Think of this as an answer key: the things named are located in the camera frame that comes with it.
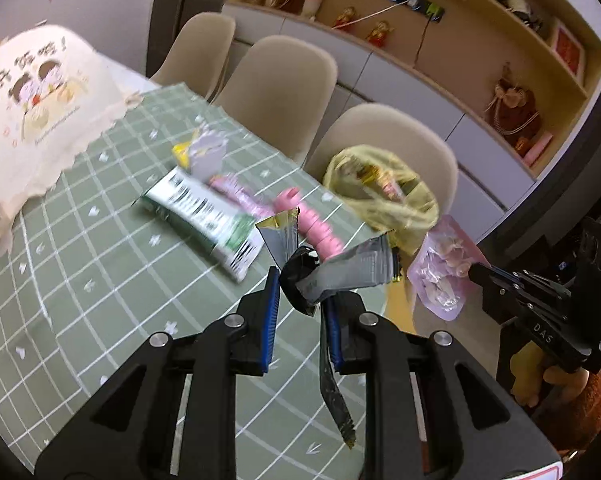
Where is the green white packet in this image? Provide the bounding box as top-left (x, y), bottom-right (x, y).
top-left (132, 167), bottom-right (265, 283)

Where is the wooden wall shelf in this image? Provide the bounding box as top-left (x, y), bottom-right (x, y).
top-left (228, 0), bottom-right (601, 178)

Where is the yellow red wrapper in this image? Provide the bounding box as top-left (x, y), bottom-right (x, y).
top-left (353, 167), bottom-right (384, 186)

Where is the pink bead toy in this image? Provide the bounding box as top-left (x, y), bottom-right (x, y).
top-left (273, 187), bottom-right (346, 263)

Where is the white cabinet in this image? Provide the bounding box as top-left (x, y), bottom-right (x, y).
top-left (220, 1), bottom-right (539, 246)

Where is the dark cable green plug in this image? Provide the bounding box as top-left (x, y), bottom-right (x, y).
top-left (412, 5), bottom-right (444, 67)

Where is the black wrapper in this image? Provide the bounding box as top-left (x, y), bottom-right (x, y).
top-left (279, 246), bottom-right (324, 316)

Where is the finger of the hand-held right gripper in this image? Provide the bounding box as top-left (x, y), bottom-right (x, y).
top-left (467, 261), bottom-right (574, 322)

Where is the pink box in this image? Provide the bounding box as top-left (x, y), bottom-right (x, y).
top-left (523, 131), bottom-right (554, 167)

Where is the green checked tablecloth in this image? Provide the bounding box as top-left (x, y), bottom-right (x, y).
top-left (0, 81), bottom-right (416, 476)

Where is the silver gold-edged wrapper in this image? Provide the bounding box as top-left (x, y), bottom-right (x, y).
top-left (255, 208), bottom-right (301, 271)

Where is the pink snack packet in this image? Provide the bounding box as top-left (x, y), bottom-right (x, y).
top-left (208, 174), bottom-right (271, 216)

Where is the white cable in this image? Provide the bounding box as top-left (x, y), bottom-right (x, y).
top-left (348, 0), bottom-right (416, 26)

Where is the red picture frame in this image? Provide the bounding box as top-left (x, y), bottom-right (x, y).
top-left (551, 17), bottom-right (587, 88)

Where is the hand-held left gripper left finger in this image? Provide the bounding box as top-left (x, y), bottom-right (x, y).
top-left (34, 265), bottom-right (282, 480)

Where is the grey foil wrapper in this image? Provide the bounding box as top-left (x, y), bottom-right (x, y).
top-left (308, 236), bottom-right (404, 308)

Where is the yellow snack packet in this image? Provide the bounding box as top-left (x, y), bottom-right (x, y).
top-left (172, 127), bottom-right (230, 181)

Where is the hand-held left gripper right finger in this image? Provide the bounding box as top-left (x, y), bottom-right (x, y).
top-left (321, 292), bottom-right (564, 480)

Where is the yellow-green plastic bag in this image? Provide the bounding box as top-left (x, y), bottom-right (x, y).
top-left (323, 144), bottom-right (440, 256)

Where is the cream printed food cover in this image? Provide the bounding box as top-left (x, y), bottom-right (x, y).
top-left (0, 24), bottom-right (144, 256)

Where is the pink clear plastic bag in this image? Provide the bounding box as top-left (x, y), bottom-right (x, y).
top-left (407, 214), bottom-right (481, 322)

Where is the person's right hand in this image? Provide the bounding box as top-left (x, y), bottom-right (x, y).
top-left (509, 347), bottom-right (589, 408)

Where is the red figurine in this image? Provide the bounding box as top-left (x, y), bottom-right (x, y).
top-left (333, 6), bottom-right (357, 31)
top-left (367, 20), bottom-right (390, 48)

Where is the beige chair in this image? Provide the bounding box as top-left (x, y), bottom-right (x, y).
top-left (213, 35), bottom-right (339, 163)
top-left (150, 11), bottom-right (237, 103)
top-left (305, 103), bottom-right (459, 221)

